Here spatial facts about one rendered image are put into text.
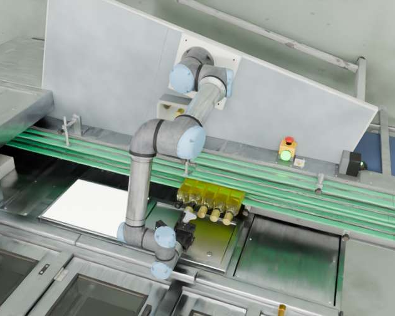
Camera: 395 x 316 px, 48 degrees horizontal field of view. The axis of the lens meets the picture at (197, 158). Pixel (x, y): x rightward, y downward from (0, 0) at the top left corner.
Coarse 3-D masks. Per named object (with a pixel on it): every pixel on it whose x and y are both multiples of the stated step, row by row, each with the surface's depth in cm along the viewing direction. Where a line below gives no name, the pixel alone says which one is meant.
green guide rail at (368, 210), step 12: (204, 168) 210; (216, 180) 203; (228, 180) 203; (240, 180) 204; (252, 180) 204; (276, 192) 197; (288, 192) 197; (300, 192) 198; (312, 192) 198; (324, 204) 192; (336, 204) 192; (348, 204) 193; (360, 204) 193; (372, 216) 187; (384, 216) 187
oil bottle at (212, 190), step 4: (212, 184) 205; (216, 184) 205; (208, 188) 202; (212, 188) 203; (216, 188) 203; (204, 192) 200; (208, 192) 200; (212, 192) 200; (216, 192) 200; (204, 196) 197; (208, 196) 197; (212, 196) 198; (204, 200) 196; (208, 200) 196; (212, 200) 196; (208, 204) 196; (212, 204) 197; (208, 208) 197
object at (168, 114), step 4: (160, 104) 208; (168, 104) 206; (172, 104) 205; (176, 104) 204; (180, 104) 204; (160, 108) 210; (164, 108) 214; (172, 108) 214; (176, 108) 214; (184, 108) 212; (160, 112) 211; (164, 112) 216; (168, 112) 216; (172, 112) 216; (160, 116) 212; (164, 116) 217; (168, 116) 218; (172, 116) 217; (172, 120) 218
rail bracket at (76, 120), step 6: (72, 120) 222; (78, 120) 226; (66, 126) 217; (78, 126) 228; (60, 132) 213; (66, 132) 219; (78, 132) 230; (84, 132) 232; (66, 138) 221; (66, 144) 223
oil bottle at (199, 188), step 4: (196, 184) 204; (200, 184) 204; (204, 184) 204; (208, 184) 207; (192, 188) 202; (196, 188) 202; (200, 188) 202; (204, 188) 202; (192, 192) 199; (196, 192) 199; (200, 192) 199; (192, 196) 197; (196, 196) 197; (200, 196) 197; (196, 200) 197; (200, 200) 198; (196, 204) 198
